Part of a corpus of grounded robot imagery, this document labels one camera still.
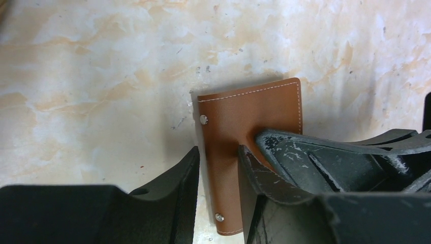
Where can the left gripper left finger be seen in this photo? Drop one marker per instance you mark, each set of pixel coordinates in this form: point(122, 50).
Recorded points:
point(161, 211)

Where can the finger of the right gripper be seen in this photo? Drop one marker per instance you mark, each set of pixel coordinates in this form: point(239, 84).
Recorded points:
point(426, 123)
point(395, 161)

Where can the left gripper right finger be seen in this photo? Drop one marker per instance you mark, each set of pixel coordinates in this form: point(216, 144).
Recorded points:
point(275, 211)

